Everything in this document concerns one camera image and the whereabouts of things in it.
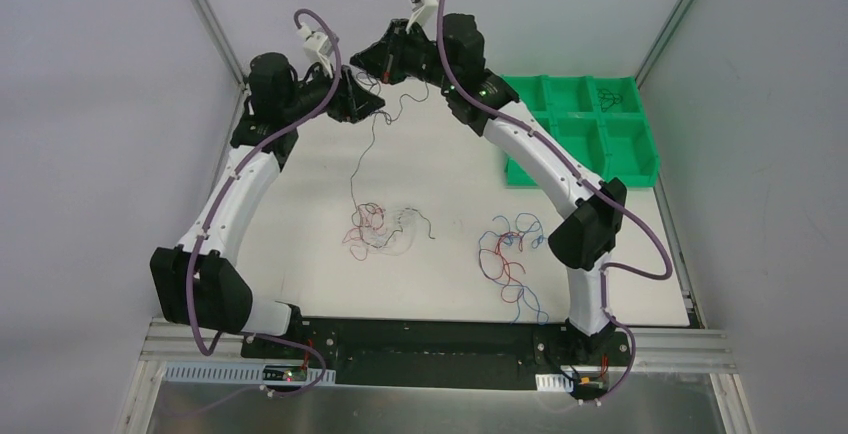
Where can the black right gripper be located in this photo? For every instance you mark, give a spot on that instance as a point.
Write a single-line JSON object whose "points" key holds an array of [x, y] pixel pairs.
{"points": [[388, 50]]}

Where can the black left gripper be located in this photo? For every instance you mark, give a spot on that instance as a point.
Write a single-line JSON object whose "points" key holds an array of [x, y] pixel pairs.
{"points": [[345, 92]]}

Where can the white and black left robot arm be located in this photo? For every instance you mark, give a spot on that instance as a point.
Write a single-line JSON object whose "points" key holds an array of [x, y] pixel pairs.
{"points": [[196, 280]]}

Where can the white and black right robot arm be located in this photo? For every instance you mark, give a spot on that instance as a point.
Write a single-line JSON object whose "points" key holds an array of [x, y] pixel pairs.
{"points": [[486, 103]]}

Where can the green plastic compartment bin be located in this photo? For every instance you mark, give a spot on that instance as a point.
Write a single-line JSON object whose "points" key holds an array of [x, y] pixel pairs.
{"points": [[600, 121]]}

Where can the small left controller board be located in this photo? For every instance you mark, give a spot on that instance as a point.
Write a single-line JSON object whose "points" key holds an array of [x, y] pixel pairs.
{"points": [[284, 374]]}

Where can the small controller board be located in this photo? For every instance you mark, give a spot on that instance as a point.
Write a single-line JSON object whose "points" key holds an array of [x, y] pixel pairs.
{"points": [[589, 388], [284, 374]]}

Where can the small right controller board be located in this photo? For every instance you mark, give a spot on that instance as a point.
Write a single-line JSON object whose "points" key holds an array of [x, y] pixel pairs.
{"points": [[589, 388]]}

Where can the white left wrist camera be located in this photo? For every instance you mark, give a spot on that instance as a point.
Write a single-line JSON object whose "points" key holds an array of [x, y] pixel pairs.
{"points": [[320, 49]]}

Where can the black robot base mount plate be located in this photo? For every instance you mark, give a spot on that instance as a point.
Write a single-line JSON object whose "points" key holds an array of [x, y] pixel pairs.
{"points": [[441, 354]]}

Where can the white slotted cable duct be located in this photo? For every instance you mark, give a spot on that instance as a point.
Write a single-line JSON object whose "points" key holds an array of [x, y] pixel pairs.
{"points": [[235, 373]]}

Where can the aluminium frame rail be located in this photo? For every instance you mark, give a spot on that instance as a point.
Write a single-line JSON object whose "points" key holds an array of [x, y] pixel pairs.
{"points": [[658, 350]]}

